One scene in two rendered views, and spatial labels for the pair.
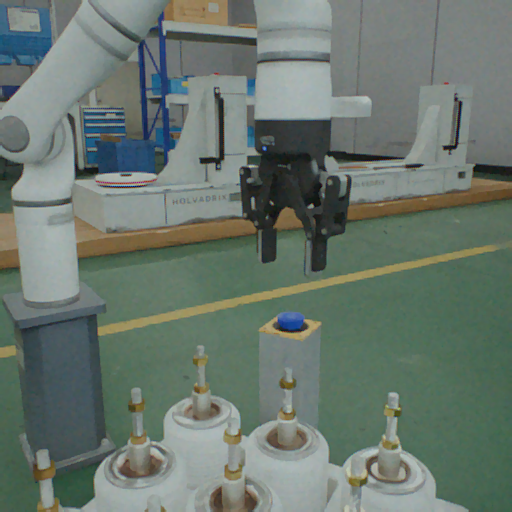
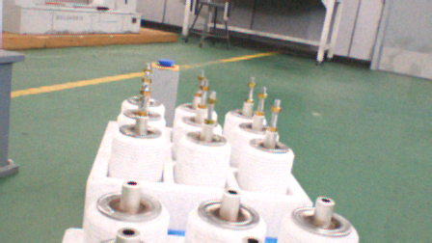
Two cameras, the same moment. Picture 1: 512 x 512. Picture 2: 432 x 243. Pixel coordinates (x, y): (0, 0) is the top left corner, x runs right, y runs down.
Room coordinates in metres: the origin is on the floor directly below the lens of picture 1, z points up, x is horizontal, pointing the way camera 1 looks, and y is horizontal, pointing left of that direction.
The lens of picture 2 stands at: (-0.35, 0.58, 0.50)
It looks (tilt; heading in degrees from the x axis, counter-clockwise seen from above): 14 degrees down; 323
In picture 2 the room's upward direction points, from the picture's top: 9 degrees clockwise
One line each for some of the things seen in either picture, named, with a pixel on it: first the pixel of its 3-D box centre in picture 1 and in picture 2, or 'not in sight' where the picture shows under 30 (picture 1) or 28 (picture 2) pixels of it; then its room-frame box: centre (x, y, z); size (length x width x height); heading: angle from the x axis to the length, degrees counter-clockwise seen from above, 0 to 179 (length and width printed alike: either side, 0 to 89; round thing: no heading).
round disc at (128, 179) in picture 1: (126, 179); not in sight; (2.72, 0.65, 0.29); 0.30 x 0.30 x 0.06
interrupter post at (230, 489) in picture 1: (233, 489); (201, 116); (0.44, 0.02, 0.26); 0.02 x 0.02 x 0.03
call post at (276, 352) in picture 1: (288, 421); (157, 124); (0.73, -0.05, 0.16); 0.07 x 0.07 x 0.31; 62
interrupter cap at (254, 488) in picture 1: (233, 501); (200, 121); (0.44, 0.02, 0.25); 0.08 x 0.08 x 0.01
